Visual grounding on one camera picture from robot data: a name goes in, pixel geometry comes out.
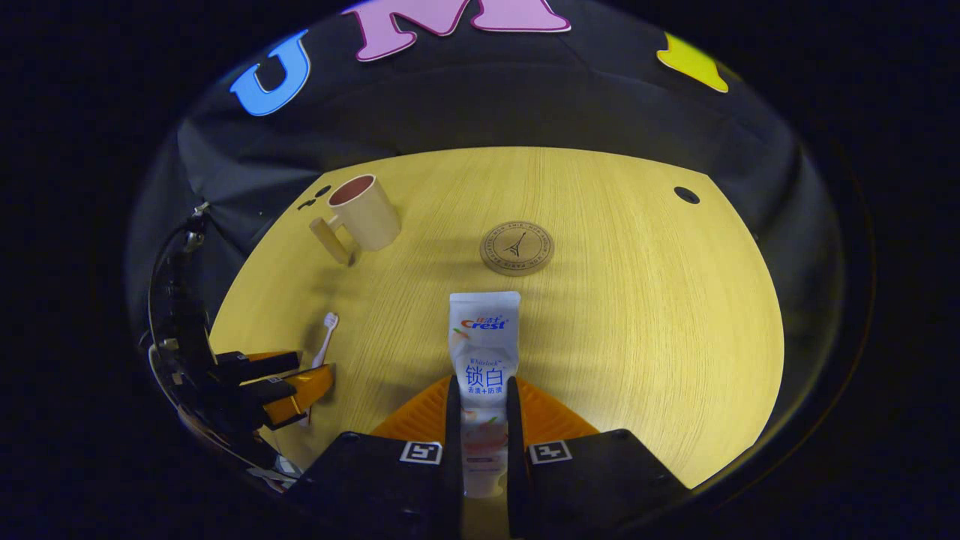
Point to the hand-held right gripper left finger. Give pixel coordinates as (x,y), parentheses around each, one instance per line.
(453,420)

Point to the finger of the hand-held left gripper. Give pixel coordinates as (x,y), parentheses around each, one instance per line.
(300,394)
(259,364)

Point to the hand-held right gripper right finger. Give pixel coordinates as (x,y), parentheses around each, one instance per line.
(514,420)

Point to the white toothbrush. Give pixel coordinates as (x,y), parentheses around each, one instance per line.
(327,334)

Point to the white toothpaste tube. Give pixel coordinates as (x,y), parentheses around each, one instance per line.
(484,337)

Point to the round wooden coaster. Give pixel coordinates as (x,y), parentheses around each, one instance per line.
(517,248)

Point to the beige cup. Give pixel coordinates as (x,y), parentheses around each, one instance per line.
(371,217)

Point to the black backdrop cloth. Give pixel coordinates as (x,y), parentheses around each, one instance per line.
(487,105)

